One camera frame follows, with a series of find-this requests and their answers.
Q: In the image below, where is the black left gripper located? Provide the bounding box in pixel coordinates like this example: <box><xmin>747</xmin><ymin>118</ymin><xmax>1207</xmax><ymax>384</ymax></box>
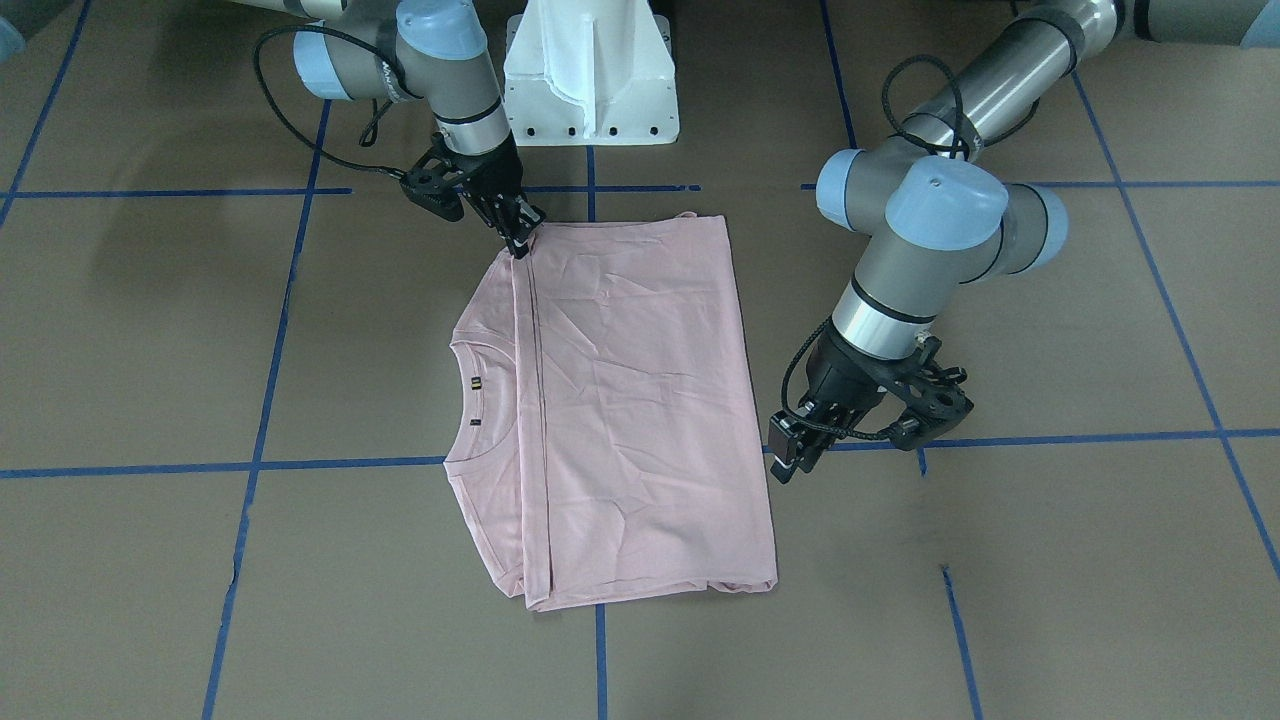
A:
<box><xmin>767</xmin><ymin>325</ymin><xmax>887</xmax><ymax>486</ymax></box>

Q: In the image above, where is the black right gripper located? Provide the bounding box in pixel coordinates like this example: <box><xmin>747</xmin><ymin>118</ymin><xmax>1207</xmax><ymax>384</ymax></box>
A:
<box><xmin>454</xmin><ymin>135</ymin><xmax>547</xmax><ymax>259</ymax></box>

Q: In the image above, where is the pink Snoopy t-shirt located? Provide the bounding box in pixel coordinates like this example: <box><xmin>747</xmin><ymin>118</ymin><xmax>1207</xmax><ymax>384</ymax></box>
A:
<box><xmin>444</xmin><ymin>213</ymin><xmax>778</xmax><ymax>612</ymax></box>

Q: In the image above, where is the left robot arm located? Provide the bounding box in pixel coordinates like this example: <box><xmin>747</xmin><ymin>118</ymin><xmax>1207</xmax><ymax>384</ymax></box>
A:
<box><xmin>767</xmin><ymin>1</ymin><xmax>1277</xmax><ymax>483</ymax></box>

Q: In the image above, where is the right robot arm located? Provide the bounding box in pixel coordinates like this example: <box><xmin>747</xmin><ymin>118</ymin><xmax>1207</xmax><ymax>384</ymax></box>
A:
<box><xmin>252</xmin><ymin>1</ymin><xmax>545</xmax><ymax>258</ymax></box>

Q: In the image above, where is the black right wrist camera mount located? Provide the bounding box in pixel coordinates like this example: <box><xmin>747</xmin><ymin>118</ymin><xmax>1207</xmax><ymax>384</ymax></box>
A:
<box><xmin>398</xmin><ymin>145</ymin><xmax>471</xmax><ymax>222</ymax></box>

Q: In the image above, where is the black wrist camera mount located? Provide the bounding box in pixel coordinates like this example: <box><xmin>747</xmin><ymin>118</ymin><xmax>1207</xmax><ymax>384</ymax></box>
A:
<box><xmin>869</xmin><ymin>334</ymin><xmax>974</xmax><ymax>451</ymax></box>
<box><xmin>398</xmin><ymin>145</ymin><xmax>471</xmax><ymax>222</ymax></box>

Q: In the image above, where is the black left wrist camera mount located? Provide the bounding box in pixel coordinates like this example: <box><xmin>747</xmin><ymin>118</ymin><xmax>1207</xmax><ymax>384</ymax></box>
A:
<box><xmin>869</xmin><ymin>334</ymin><xmax>974</xmax><ymax>451</ymax></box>

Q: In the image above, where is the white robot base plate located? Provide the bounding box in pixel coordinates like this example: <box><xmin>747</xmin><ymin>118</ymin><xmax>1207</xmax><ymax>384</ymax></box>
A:
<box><xmin>503</xmin><ymin>1</ymin><xmax>681</xmax><ymax>147</ymax></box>

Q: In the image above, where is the black braided cable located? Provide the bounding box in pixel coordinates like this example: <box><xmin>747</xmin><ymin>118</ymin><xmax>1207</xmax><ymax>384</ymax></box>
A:
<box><xmin>252</xmin><ymin>24</ymin><xmax>421</xmax><ymax>181</ymax></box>

